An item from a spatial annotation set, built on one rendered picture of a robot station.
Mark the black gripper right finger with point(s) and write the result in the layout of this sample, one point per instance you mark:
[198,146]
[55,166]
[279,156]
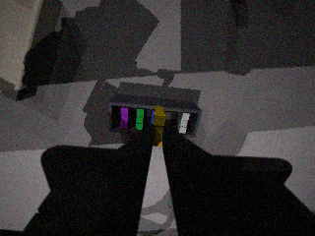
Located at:
[194,176]

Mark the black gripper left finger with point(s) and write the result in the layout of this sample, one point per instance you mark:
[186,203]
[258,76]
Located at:
[124,168]

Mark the shallow beige tray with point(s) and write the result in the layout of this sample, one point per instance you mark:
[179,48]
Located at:
[26,30]

